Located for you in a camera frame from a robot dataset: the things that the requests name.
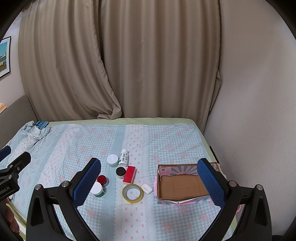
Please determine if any black-lid white jar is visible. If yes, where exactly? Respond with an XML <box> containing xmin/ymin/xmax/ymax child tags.
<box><xmin>116</xmin><ymin>167</ymin><xmax>126</xmax><ymax>179</ymax></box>

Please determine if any red-lid small jar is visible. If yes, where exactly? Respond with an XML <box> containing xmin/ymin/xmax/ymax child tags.
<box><xmin>97</xmin><ymin>175</ymin><xmax>109</xmax><ymax>187</ymax></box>

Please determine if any pink cardboard box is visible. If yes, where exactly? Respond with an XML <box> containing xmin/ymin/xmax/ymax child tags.
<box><xmin>154</xmin><ymin>164</ymin><xmax>211</xmax><ymax>205</ymax></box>

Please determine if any framed wall picture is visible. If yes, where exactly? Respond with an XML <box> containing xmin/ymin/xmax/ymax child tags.
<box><xmin>0</xmin><ymin>36</ymin><xmax>11</xmax><ymax>78</ymax></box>

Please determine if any yellow tape roll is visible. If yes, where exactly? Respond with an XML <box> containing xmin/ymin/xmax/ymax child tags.
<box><xmin>122</xmin><ymin>184</ymin><xmax>144</xmax><ymax>204</ymax></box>

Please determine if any white-lid dark green jar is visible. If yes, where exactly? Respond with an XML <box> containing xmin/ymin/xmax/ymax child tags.
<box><xmin>90</xmin><ymin>182</ymin><xmax>105</xmax><ymax>197</ymax></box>

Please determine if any red rectangular box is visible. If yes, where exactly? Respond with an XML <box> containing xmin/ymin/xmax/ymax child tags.
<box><xmin>123</xmin><ymin>166</ymin><xmax>136</xmax><ymax>184</ymax></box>

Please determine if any light green mattress pad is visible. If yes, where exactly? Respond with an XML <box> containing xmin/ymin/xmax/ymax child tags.
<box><xmin>47</xmin><ymin>117</ymin><xmax>238</xmax><ymax>230</ymax></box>

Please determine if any white vitamin bottle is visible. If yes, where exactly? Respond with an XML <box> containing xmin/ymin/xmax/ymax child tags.
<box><xmin>118</xmin><ymin>149</ymin><xmax>129</xmax><ymax>168</ymax></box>

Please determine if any beige curtain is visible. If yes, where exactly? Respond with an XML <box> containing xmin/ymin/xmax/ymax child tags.
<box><xmin>18</xmin><ymin>1</ymin><xmax>221</xmax><ymax>130</ymax></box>

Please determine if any white-lid light green jar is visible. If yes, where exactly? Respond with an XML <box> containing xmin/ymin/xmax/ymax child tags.
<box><xmin>106</xmin><ymin>154</ymin><xmax>119</xmax><ymax>168</ymax></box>

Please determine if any blue checked floral bedsheet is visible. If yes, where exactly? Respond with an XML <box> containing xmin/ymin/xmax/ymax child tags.
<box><xmin>1</xmin><ymin>121</ymin><xmax>220</xmax><ymax>240</ymax></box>

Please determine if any person's left hand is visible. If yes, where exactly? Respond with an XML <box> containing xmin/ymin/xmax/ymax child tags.
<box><xmin>4</xmin><ymin>198</ymin><xmax>20</xmax><ymax>233</ymax></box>

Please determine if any grey sofa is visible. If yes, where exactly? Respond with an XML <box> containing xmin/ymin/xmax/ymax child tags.
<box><xmin>0</xmin><ymin>95</ymin><xmax>38</xmax><ymax>149</ymax></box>

